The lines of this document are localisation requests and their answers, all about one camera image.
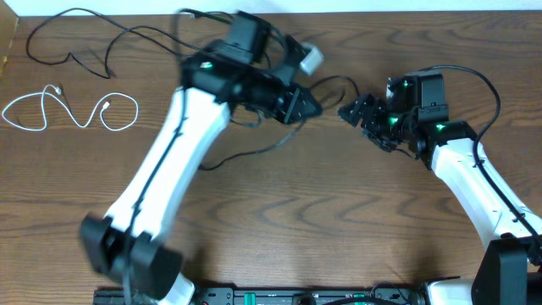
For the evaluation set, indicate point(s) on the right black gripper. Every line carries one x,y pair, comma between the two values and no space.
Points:
377,106

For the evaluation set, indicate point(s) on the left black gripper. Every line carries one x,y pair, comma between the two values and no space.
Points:
289,113

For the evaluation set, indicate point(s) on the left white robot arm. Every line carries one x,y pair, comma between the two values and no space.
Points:
254,66

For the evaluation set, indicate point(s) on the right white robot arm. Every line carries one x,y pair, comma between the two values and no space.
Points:
509,230

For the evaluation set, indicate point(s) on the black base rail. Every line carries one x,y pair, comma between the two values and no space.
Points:
230,295

